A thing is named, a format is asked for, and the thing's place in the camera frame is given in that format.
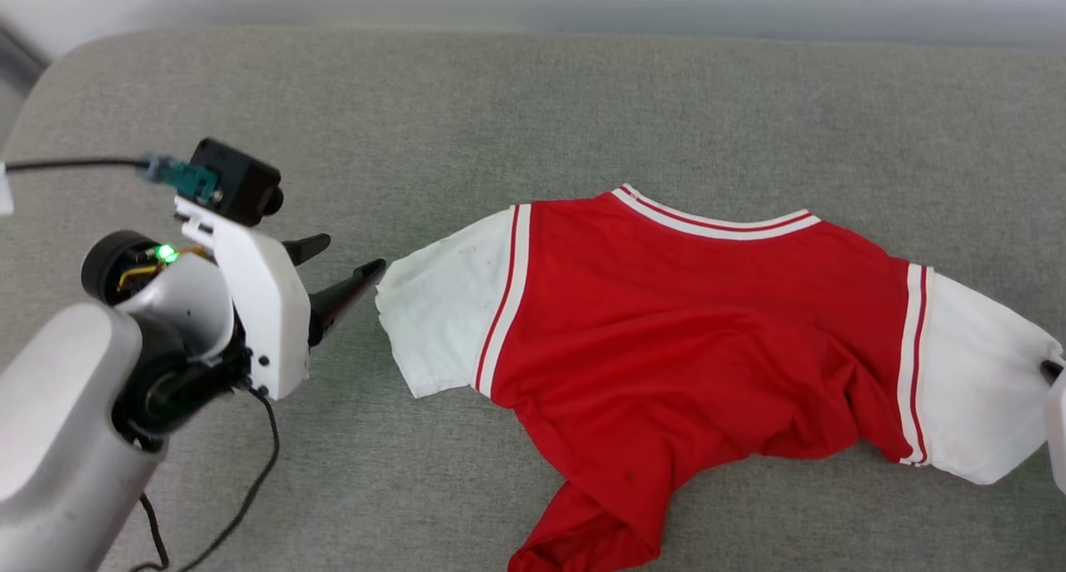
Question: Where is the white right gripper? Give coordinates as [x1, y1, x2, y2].
[1040, 359, 1066, 495]

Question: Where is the thin black looping cable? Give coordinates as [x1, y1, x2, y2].
[129, 383, 281, 572]

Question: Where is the camera cable with teal plug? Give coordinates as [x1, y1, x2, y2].
[0, 152, 222, 206]

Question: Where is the grey fabric sofa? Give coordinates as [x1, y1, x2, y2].
[0, 27, 1066, 572]

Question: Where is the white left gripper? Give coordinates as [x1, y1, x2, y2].
[175, 196, 387, 403]

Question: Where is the red and white shirt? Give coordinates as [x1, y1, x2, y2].
[375, 183, 1066, 572]

